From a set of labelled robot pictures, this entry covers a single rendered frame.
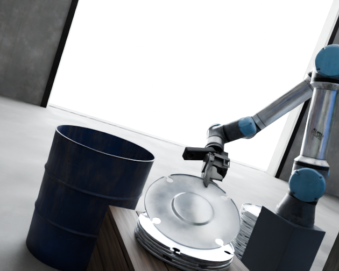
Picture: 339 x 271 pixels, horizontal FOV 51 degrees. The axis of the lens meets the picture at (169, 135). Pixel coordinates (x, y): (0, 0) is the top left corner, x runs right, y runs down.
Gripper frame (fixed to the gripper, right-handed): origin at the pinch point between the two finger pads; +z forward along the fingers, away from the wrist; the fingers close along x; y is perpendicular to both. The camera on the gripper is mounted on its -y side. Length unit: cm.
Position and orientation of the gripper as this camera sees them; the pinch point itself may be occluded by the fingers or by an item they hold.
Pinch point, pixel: (204, 184)
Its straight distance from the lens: 115.7
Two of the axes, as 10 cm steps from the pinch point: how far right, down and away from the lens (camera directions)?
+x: -2.9, 7.8, 5.5
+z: -1.6, 5.3, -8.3
